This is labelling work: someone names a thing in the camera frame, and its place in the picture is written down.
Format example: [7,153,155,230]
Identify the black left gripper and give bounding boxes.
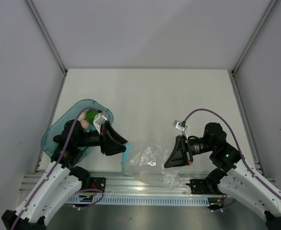
[76,121,129,155]

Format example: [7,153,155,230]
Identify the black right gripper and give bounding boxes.
[164,135,215,169]

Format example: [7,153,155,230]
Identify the pink egg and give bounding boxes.
[80,119,90,129]

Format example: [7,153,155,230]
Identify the green bell pepper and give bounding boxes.
[85,109,99,123]

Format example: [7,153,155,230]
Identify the clear zip top bag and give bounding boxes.
[121,142,181,188]

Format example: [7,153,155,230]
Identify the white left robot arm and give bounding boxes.
[1,119,128,230]

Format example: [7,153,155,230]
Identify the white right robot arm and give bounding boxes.
[187,123,281,230]

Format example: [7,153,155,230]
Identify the teal plastic tray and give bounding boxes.
[41,99,113,158]

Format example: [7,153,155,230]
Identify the white garlic bulb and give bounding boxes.
[78,112,86,121]

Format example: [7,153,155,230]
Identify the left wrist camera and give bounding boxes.
[93,111,108,134]

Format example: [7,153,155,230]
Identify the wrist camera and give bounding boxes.
[173,120,189,138]
[93,111,108,134]

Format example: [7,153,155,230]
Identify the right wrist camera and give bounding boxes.
[173,120,189,138]

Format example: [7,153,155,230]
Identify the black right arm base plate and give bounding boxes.
[186,179,219,195]

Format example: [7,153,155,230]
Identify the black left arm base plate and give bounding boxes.
[81,177,106,192]

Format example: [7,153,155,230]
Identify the aluminium table edge rail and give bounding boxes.
[19,170,281,198]

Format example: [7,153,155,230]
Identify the white slotted cable duct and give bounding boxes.
[66,195,210,207]

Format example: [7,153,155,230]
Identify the left aluminium frame post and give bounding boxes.
[24,0,67,75]

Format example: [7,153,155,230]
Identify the aluminium frame post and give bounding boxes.
[231,0,281,75]
[24,0,67,75]

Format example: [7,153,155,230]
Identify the right aluminium frame post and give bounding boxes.
[231,0,281,75]

